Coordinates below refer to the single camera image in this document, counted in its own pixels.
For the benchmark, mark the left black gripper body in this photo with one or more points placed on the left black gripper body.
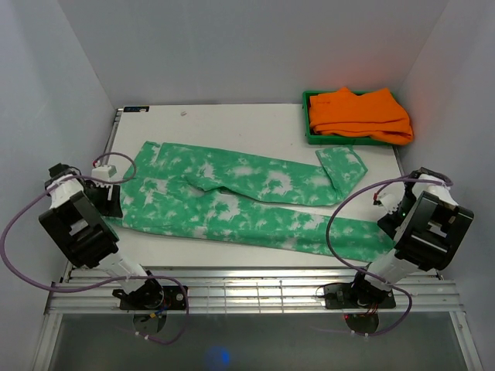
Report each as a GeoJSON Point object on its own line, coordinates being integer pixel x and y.
{"type": "Point", "coordinates": [98, 195]}

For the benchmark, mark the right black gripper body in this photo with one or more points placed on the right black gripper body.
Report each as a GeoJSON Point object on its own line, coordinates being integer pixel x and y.
{"type": "Point", "coordinates": [390, 222]}

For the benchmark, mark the green white tie-dye trousers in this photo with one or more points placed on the green white tie-dye trousers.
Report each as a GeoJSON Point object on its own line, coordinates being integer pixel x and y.
{"type": "Point", "coordinates": [214, 194]}

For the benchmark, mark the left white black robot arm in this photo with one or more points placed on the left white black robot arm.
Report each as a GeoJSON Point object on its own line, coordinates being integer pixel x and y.
{"type": "Point", "coordinates": [75, 222]}

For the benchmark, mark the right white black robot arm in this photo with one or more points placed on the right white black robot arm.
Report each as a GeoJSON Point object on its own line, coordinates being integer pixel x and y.
{"type": "Point", "coordinates": [427, 227]}

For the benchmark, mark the orange folded trousers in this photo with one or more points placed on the orange folded trousers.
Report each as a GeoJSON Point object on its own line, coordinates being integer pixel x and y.
{"type": "Point", "coordinates": [375, 115]}

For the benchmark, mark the black label sticker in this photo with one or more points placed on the black label sticker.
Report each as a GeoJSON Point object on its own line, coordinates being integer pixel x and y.
{"type": "Point", "coordinates": [136, 109]}

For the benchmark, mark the green plastic tray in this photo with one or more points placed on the green plastic tray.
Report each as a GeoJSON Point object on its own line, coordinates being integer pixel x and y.
{"type": "Point", "coordinates": [317, 139]}

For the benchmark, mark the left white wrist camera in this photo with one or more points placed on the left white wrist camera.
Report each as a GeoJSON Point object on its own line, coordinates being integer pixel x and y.
{"type": "Point", "coordinates": [103, 174]}

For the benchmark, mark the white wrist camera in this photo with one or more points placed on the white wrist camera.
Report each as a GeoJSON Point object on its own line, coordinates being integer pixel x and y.
{"type": "Point", "coordinates": [389, 202]}
{"type": "Point", "coordinates": [103, 174]}

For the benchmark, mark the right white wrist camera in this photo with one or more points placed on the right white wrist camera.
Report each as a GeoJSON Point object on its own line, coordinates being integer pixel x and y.
{"type": "Point", "coordinates": [389, 202]}

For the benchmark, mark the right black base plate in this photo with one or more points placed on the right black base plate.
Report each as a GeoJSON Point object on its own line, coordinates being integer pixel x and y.
{"type": "Point", "coordinates": [348, 296]}

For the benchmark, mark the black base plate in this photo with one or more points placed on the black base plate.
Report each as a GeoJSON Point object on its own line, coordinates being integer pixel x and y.
{"type": "Point", "coordinates": [348, 296]}
{"type": "Point", "coordinates": [169, 297]}

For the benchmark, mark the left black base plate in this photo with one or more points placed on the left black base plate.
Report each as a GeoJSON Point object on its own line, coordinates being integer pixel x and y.
{"type": "Point", "coordinates": [169, 297]}

